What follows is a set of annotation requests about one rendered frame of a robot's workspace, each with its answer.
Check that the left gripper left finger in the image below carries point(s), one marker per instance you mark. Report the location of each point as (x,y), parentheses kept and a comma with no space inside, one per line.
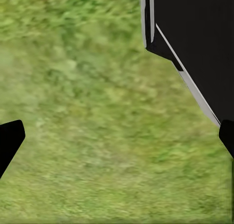
(12,135)

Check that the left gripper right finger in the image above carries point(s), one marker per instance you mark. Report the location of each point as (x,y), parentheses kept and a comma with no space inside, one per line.
(226,134)

